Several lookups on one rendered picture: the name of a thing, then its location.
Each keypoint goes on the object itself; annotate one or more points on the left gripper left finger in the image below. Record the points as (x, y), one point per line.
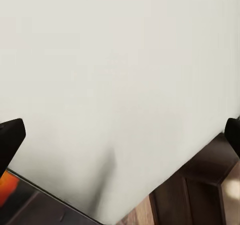
(12, 135)

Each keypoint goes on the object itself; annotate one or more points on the hardback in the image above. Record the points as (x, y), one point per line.
(23, 202)

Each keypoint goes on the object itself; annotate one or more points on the bed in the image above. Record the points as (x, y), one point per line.
(116, 95)

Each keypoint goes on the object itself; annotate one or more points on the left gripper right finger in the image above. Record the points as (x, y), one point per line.
(232, 133)

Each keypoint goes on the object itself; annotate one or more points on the nightstand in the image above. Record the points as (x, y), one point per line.
(204, 191)

